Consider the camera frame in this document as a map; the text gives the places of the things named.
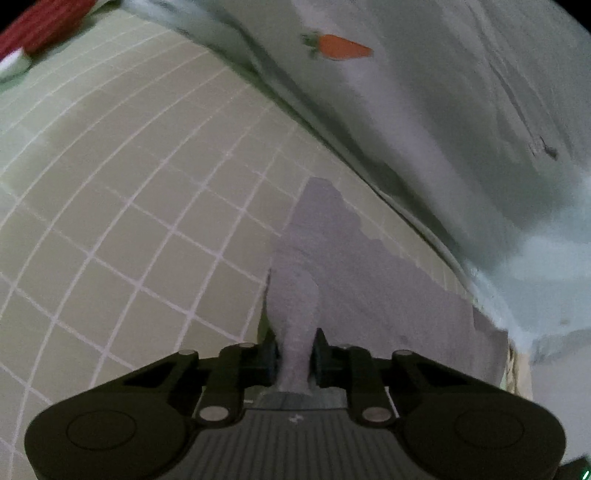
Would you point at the grey zip hoodie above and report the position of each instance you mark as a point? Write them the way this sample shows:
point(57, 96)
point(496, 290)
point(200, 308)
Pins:
point(346, 277)

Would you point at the red checked shirt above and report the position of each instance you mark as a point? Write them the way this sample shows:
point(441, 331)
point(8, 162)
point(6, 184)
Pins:
point(41, 23)

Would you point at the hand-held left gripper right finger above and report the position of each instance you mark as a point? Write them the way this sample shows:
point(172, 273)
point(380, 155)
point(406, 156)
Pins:
point(319, 364)

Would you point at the green checked bed sheet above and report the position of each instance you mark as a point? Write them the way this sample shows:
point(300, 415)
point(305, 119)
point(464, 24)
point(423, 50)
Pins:
point(115, 207)

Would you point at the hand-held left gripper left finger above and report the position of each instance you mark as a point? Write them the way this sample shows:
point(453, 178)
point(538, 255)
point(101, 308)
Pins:
point(271, 364)

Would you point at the white cloth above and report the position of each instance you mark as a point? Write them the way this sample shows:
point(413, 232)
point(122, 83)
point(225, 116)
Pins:
point(14, 64)

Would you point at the pale carrot print blanket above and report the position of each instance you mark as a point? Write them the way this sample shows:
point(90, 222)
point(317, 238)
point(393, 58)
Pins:
point(415, 115)

